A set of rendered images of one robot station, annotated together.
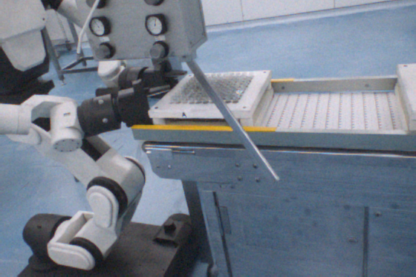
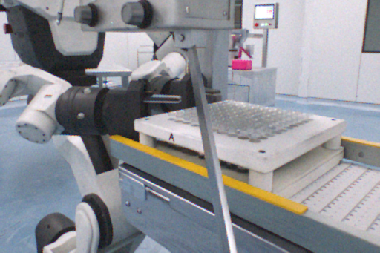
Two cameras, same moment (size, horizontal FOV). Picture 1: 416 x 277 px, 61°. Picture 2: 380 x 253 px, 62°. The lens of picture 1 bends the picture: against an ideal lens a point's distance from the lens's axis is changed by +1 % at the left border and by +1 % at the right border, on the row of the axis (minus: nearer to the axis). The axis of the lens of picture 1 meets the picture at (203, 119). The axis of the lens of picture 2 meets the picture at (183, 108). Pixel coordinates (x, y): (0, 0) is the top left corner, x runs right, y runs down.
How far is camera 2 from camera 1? 0.38 m
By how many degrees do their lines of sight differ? 24
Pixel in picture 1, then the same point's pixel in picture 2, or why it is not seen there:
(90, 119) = (64, 108)
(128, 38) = not seen: outside the picture
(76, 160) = (81, 166)
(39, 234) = (45, 234)
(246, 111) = (260, 157)
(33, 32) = not seen: hidden behind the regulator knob
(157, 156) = (128, 188)
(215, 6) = (329, 81)
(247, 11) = (363, 93)
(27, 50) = (76, 35)
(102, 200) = (84, 222)
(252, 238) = not seen: outside the picture
